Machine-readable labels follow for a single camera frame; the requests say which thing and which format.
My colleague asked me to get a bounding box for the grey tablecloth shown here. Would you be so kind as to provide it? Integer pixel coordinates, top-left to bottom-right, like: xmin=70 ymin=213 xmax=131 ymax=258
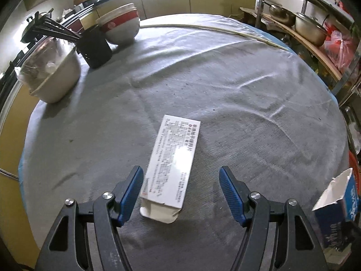
xmin=18 ymin=14 xmax=350 ymax=271

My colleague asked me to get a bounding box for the blue toothpaste box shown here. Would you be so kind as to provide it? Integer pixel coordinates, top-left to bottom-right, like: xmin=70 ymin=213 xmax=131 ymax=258
xmin=312 ymin=168 xmax=360 ymax=253

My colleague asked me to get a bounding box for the black chopstick holder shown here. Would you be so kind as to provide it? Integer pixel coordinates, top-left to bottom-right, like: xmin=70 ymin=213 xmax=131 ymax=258
xmin=77 ymin=25 xmax=113 ymax=69

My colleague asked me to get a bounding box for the white and orange cardboard box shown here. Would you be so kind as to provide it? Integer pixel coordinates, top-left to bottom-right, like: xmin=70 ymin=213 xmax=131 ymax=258
xmin=139 ymin=114 xmax=201 ymax=224

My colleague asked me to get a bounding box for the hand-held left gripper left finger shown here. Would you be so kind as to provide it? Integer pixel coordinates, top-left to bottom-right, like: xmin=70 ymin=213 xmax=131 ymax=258
xmin=35 ymin=165 xmax=145 ymax=271

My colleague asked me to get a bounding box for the brown cardboard piece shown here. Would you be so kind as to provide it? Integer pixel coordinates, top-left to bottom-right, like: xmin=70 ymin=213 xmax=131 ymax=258
xmin=240 ymin=6 xmax=264 ymax=20

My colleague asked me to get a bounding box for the clear plastic bag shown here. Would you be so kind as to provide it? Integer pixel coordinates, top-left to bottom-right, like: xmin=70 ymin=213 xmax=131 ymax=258
xmin=15 ymin=38 xmax=78 ymax=91

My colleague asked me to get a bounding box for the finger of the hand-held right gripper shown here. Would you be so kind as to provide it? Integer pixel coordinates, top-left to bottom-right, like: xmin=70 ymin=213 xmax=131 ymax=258
xmin=337 ymin=222 xmax=361 ymax=252

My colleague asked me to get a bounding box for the red plastic bag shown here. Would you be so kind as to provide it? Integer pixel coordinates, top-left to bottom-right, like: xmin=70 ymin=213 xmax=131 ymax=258
xmin=324 ymin=30 xmax=360 ymax=71

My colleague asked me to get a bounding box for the black wok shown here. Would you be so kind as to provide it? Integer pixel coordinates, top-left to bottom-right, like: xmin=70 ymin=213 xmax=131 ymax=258
xmin=21 ymin=11 xmax=53 ymax=41

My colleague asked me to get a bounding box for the large steel pot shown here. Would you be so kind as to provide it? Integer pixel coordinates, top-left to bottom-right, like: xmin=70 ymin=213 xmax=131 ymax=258
xmin=295 ymin=12 xmax=329 ymax=47

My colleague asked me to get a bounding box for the small dark steel pot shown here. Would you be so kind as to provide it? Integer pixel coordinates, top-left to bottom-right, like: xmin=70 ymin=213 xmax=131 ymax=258
xmin=268 ymin=3 xmax=294 ymax=26

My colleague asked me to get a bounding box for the metal basin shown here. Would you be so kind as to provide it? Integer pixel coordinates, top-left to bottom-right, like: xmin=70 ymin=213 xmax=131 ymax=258
xmin=15 ymin=38 xmax=82 ymax=103

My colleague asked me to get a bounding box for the red plastic basket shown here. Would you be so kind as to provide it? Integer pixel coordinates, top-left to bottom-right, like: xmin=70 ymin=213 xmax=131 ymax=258
xmin=348 ymin=150 xmax=361 ymax=181

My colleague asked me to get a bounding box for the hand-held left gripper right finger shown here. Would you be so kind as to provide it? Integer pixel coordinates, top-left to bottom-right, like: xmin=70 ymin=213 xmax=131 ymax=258
xmin=219 ymin=166 xmax=329 ymax=271

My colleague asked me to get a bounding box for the white bowl with red band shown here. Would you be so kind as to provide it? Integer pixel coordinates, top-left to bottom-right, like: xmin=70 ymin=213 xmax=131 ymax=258
xmin=96 ymin=3 xmax=136 ymax=24
xmin=100 ymin=10 xmax=141 ymax=46

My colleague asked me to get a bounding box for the thin pale wooden strip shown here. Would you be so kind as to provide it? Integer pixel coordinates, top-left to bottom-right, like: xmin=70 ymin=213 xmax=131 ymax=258
xmin=139 ymin=23 xmax=289 ymax=52

